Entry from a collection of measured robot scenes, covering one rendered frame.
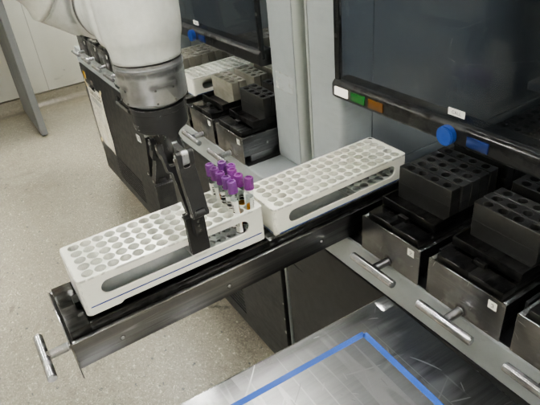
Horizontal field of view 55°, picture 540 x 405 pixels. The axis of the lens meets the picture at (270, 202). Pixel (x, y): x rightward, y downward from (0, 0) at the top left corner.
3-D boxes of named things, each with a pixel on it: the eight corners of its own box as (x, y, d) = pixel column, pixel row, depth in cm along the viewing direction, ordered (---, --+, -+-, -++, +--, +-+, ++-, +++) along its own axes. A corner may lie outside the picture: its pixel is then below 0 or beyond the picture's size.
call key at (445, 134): (439, 140, 78) (441, 121, 76) (456, 146, 76) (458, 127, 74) (434, 142, 77) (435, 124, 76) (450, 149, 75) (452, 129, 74)
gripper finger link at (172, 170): (178, 137, 74) (181, 136, 73) (206, 210, 75) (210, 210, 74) (153, 146, 73) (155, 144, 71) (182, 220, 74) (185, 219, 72)
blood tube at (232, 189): (246, 236, 85) (235, 177, 80) (248, 242, 84) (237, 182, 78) (236, 239, 85) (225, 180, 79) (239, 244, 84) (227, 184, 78)
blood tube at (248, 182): (251, 240, 84) (247, 181, 78) (244, 235, 85) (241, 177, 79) (258, 236, 85) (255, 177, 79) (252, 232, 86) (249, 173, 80)
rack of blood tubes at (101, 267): (236, 212, 93) (232, 182, 90) (266, 237, 85) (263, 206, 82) (70, 280, 80) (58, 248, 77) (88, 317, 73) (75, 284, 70)
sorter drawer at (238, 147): (408, 80, 165) (410, 52, 160) (443, 91, 154) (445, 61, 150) (203, 153, 134) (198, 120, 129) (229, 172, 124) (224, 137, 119)
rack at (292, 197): (370, 164, 107) (370, 136, 104) (405, 182, 100) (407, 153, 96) (246, 216, 95) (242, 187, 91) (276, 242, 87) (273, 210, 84)
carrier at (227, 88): (241, 104, 137) (239, 81, 134) (235, 106, 136) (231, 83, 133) (220, 92, 146) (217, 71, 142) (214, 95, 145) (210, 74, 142)
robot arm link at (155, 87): (125, 74, 62) (137, 120, 65) (194, 55, 66) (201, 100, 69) (102, 59, 69) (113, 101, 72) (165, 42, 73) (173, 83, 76)
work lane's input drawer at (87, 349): (375, 182, 114) (376, 145, 109) (423, 209, 103) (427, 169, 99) (33, 337, 83) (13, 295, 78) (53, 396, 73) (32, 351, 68)
